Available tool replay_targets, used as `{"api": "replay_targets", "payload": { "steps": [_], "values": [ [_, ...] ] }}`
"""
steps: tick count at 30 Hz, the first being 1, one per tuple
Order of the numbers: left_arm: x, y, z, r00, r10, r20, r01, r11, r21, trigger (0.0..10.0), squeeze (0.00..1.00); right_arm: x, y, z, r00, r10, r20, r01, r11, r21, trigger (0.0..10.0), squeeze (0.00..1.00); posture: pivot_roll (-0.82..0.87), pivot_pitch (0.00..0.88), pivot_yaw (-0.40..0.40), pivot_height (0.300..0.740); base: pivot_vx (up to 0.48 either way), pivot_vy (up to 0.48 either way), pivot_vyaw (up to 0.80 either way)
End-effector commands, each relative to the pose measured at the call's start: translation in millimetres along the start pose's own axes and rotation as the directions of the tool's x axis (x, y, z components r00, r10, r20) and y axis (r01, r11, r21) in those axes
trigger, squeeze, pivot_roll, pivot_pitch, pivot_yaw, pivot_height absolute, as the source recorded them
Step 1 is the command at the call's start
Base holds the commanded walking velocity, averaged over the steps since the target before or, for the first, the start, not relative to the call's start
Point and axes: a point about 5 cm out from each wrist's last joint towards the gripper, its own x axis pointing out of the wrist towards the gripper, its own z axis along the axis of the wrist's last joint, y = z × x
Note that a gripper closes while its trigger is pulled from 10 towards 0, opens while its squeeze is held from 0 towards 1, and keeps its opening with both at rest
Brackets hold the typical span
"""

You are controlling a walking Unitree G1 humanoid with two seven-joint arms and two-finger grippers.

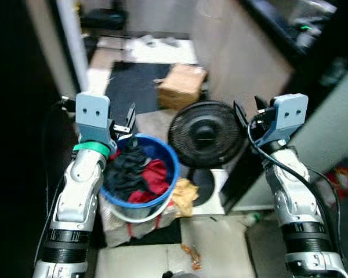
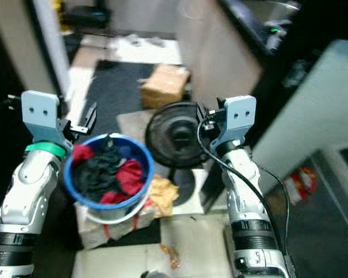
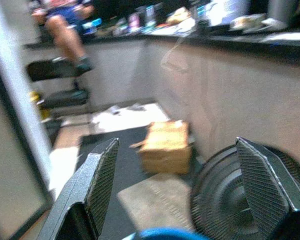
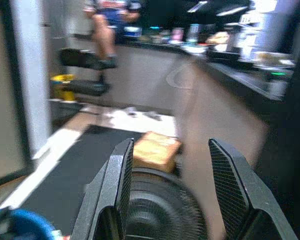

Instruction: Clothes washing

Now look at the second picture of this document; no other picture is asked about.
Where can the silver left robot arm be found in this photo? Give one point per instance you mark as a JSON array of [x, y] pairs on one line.
[[23, 191]]

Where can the red and white packet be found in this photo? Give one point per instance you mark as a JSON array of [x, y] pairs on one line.
[[300, 182]]

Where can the black floor mat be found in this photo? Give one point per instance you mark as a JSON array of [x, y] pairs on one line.
[[116, 84]]

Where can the crumpled brown paper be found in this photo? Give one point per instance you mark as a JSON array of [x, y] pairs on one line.
[[163, 196]]

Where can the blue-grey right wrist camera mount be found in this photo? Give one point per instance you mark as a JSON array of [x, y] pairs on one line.
[[239, 113]]

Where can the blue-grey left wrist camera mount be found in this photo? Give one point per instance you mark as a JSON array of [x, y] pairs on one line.
[[39, 113]]

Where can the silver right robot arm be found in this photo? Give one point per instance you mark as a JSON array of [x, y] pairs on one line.
[[243, 197]]

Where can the black garment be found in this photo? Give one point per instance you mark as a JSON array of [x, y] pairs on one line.
[[101, 171]]

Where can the black round fan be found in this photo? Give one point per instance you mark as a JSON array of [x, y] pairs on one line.
[[177, 136]]

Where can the blue plastic bucket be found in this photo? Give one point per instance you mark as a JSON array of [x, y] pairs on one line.
[[146, 159]]

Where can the white floor cloth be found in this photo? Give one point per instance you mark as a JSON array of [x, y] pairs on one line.
[[148, 51]]

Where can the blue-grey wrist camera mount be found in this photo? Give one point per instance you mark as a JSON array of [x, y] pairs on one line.
[[39, 113], [239, 113]]

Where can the brown cardboard box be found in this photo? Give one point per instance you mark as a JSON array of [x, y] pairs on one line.
[[165, 86]]

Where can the red garment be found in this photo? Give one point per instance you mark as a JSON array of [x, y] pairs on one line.
[[130, 176]]

